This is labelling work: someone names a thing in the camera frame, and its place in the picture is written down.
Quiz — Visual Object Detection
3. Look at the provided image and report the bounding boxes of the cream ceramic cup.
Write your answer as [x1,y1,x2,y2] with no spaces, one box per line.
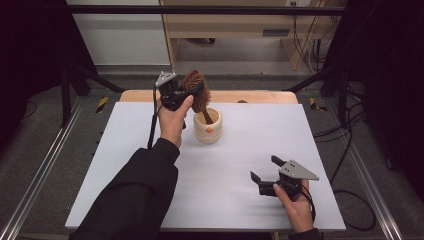
[193,106,224,145]

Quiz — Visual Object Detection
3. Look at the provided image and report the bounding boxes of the hanging cables under desk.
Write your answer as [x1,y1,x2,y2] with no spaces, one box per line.
[290,1,336,74]

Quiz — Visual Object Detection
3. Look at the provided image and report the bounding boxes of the right hand-held gripper cable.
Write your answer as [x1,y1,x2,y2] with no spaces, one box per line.
[299,184,378,232]

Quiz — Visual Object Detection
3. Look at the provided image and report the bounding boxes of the light wooden table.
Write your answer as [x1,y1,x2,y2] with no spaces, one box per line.
[119,89,299,104]

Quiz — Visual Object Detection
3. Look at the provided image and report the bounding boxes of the person's right hand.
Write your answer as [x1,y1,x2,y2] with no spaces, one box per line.
[273,179,316,234]

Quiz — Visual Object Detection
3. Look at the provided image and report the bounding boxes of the person's left hand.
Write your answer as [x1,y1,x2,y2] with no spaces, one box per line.
[157,95,195,149]

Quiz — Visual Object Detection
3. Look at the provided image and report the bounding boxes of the brown wooden hairbrush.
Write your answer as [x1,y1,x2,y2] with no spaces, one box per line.
[181,69,215,125]

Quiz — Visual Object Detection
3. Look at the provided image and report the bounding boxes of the black horizontal frame bar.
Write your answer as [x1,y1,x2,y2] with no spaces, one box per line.
[66,4,348,16]

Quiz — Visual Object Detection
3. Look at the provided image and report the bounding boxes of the light wooden desk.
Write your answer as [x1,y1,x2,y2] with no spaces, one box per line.
[159,0,348,72]

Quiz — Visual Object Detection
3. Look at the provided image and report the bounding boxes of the white board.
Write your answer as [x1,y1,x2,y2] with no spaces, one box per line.
[64,101,347,233]

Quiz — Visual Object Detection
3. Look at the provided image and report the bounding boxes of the yellow black tape strip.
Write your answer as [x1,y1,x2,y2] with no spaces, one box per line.
[309,97,329,113]
[95,96,110,114]

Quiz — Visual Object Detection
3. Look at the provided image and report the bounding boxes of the thin black floor cable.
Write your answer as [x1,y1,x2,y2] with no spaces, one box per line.
[20,99,38,121]

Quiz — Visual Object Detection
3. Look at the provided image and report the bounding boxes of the person's dark clothing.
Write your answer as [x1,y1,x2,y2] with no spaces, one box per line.
[159,231,273,240]

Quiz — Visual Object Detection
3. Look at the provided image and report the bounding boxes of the black curtain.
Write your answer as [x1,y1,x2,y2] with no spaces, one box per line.
[320,0,424,201]
[0,0,98,149]

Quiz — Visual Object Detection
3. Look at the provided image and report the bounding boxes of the black metal stand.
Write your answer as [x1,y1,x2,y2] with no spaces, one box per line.
[283,62,352,128]
[60,62,125,128]

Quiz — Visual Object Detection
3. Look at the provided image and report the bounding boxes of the white cabinet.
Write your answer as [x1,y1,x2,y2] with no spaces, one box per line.
[66,0,171,67]

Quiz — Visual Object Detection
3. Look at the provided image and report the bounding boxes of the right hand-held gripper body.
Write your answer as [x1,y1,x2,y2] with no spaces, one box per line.
[259,159,320,203]

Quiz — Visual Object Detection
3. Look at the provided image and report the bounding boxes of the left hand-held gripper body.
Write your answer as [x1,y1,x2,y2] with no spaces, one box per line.
[155,71,188,112]

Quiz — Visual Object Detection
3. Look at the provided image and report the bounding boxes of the black floor cable bundle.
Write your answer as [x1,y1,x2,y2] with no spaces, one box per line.
[313,84,368,184]

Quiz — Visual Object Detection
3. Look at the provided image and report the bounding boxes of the aluminium floor rail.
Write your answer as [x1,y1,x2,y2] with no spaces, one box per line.
[324,99,405,240]
[0,96,86,240]

